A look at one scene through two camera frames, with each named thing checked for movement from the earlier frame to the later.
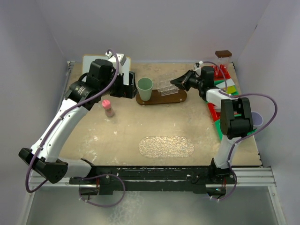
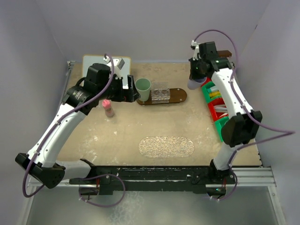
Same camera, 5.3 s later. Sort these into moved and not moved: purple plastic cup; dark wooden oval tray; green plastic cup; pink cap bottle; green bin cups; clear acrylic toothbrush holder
Moved: purple plastic cup; clear acrylic toothbrush holder
Not moved: pink cap bottle; green plastic cup; green bin cups; dark wooden oval tray
